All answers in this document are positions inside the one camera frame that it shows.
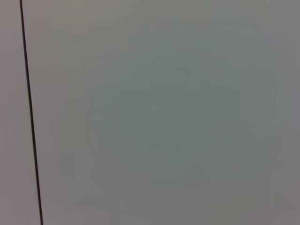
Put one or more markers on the thin dark seam line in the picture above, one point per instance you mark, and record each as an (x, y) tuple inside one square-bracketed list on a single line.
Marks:
[(30, 105)]

